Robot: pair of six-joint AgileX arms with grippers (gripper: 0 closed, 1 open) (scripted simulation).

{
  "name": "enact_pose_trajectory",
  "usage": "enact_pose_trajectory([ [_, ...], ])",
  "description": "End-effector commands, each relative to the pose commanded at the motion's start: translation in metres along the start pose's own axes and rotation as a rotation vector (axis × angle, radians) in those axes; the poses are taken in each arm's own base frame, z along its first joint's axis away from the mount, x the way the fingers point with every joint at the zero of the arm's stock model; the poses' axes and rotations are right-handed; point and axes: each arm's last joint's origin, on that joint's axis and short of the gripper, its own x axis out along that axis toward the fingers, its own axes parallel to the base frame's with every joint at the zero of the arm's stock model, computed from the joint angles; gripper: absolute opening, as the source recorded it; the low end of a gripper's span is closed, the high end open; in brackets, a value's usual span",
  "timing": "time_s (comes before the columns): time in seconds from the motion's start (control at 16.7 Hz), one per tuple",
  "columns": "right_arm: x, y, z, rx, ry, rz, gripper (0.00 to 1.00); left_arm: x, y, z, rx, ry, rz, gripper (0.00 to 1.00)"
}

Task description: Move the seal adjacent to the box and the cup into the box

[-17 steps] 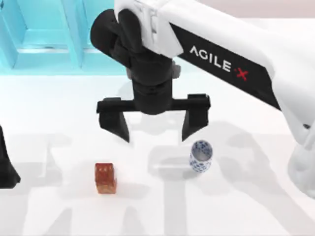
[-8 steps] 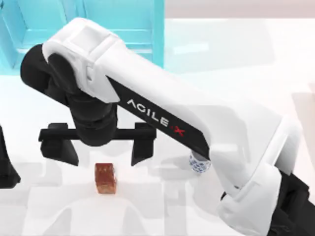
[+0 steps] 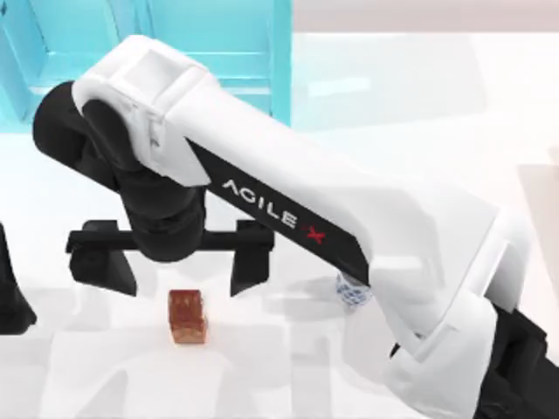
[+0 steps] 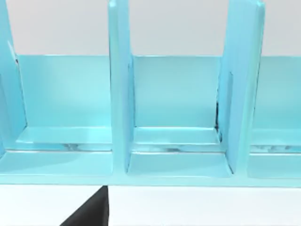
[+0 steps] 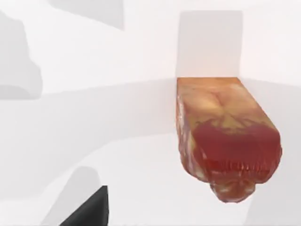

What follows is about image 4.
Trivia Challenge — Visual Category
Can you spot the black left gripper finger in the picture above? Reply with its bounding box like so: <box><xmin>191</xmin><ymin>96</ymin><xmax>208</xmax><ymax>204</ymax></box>
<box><xmin>59</xmin><ymin>185</ymin><xmax>111</xmax><ymax>226</ymax></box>

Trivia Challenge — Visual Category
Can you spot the light blue rack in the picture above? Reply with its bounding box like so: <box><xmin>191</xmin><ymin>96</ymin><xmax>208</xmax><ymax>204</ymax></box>
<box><xmin>0</xmin><ymin>0</ymin><xmax>301</xmax><ymax>188</ymax></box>

